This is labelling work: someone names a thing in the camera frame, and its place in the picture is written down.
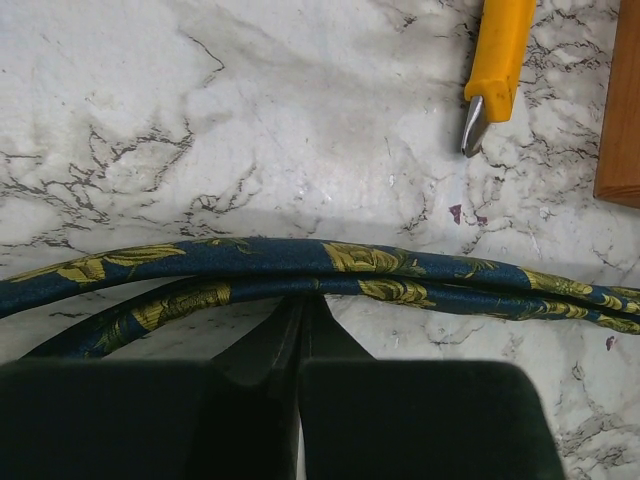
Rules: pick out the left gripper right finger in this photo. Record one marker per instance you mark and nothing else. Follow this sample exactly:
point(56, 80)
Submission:
point(364, 418)

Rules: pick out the orange compartment tray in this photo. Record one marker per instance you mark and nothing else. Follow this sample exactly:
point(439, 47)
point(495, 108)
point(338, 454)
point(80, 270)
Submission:
point(617, 173)

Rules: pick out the orange utility knife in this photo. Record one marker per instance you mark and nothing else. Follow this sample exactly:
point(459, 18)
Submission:
point(494, 79)

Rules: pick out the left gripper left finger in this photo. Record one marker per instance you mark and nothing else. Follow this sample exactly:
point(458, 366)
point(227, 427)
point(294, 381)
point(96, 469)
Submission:
point(231, 417)

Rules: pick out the blue yellow floral tie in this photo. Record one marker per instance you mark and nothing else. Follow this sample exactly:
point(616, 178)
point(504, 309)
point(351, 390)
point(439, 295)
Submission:
point(200, 274)

